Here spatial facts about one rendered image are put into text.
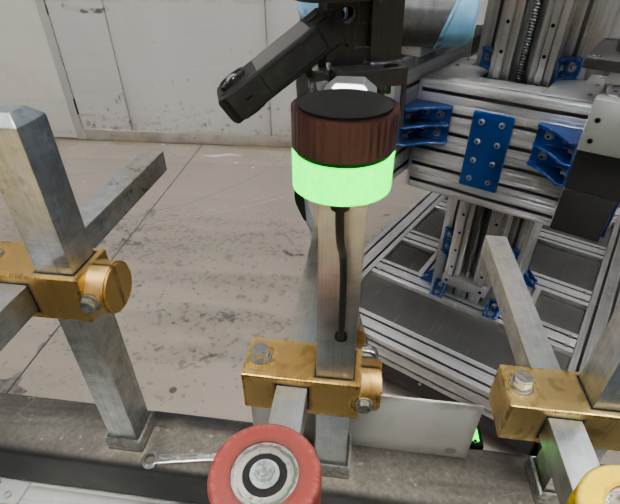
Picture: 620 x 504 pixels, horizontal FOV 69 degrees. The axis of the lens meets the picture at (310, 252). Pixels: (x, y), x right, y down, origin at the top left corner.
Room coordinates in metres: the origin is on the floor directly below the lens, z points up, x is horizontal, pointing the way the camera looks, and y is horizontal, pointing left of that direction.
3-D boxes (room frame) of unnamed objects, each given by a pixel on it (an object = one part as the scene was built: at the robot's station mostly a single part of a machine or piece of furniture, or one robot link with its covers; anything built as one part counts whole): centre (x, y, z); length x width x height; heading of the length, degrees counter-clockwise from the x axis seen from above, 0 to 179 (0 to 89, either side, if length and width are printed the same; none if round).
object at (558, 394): (0.26, -0.25, 0.84); 0.13 x 0.06 x 0.05; 82
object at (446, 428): (0.31, -0.06, 0.75); 0.26 x 0.01 x 0.10; 82
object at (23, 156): (0.33, 0.22, 0.87); 0.03 x 0.03 x 0.48; 82
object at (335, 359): (0.29, -0.03, 0.90); 0.03 x 0.03 x 0.48; 82
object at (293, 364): (0.29, 0.00, 0.85); 0.13 x 0.06 x 0.05; 82
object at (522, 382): (0.27, -0.20, 0.87); 0.02 x 0.02 x 0.01
